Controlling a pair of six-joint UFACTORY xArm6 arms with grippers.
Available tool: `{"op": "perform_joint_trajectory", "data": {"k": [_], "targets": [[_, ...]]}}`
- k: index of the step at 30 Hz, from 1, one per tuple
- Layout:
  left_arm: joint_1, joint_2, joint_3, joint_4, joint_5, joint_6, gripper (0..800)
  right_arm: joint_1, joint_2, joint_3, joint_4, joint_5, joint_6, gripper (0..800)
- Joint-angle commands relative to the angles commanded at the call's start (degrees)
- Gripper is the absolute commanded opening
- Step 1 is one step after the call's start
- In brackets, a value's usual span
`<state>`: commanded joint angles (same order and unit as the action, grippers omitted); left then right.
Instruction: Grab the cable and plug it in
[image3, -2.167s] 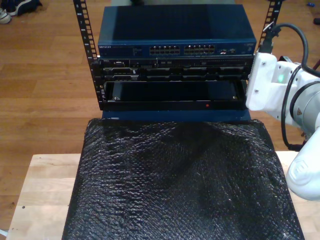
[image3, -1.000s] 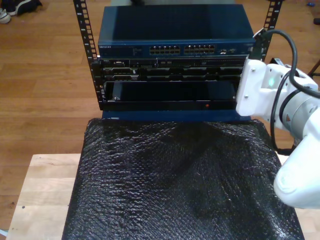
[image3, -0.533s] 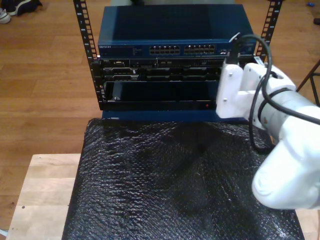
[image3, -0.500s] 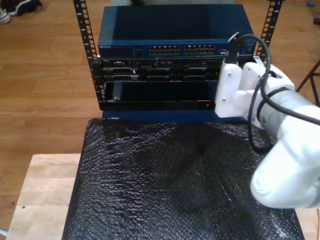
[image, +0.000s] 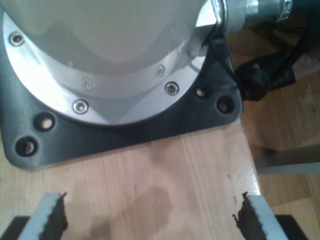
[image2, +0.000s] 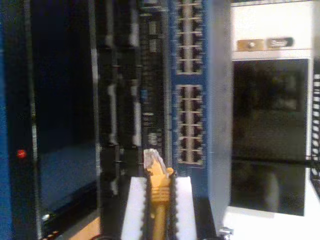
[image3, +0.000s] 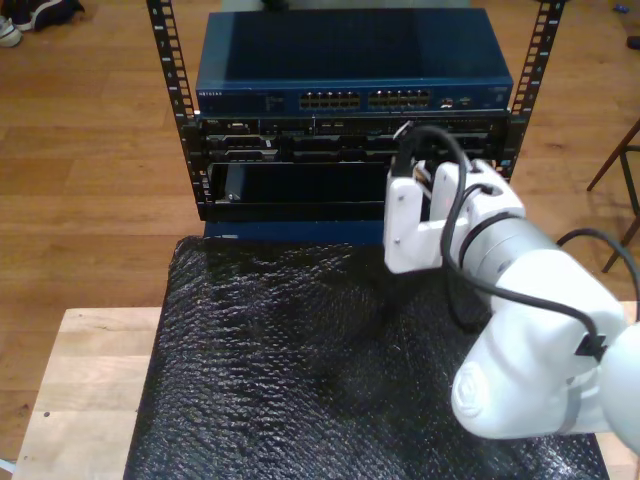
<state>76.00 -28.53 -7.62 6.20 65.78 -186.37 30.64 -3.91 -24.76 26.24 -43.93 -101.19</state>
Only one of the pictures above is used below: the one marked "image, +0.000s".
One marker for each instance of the black round plug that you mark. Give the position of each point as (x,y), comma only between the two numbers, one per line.
(252,82)

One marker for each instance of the grey metal beam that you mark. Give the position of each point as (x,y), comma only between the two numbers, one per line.
(287,162)

